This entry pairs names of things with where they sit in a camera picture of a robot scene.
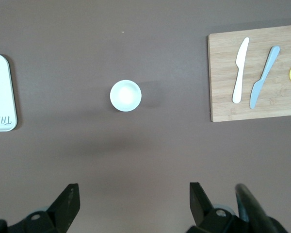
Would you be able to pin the brown table cover sheet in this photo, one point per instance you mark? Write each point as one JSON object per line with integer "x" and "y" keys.
{"x": 145, "y": 150}

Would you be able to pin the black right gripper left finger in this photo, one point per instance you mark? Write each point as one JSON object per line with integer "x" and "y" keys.
{"x": 63, "y": 211}

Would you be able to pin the white plastic knife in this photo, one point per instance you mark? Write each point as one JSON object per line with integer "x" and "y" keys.
{"x": 240, "y": 72}

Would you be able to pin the white plastic cup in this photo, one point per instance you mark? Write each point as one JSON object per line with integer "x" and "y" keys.
{"x": 125, "y": 95}

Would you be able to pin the wooden cutting board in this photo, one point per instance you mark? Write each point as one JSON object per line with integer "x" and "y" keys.
{"x": 223, "y": 72}

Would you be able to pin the grey plastic knife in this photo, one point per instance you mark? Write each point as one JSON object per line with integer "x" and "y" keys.
{"x": 264, "y": 75}

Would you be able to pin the white bear print tray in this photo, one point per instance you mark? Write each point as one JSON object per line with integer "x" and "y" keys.
{"x": 0, "y": 92}

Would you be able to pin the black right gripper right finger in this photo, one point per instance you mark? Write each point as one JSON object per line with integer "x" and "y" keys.
{"x": 203, "y": 213}

